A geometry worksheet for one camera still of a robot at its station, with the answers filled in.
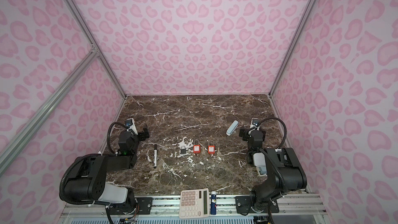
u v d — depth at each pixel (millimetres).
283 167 504
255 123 796
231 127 979
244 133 810
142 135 819
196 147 905
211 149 903
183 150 914
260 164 637
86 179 448
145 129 853
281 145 679
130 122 782
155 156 882
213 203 723
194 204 719
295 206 735
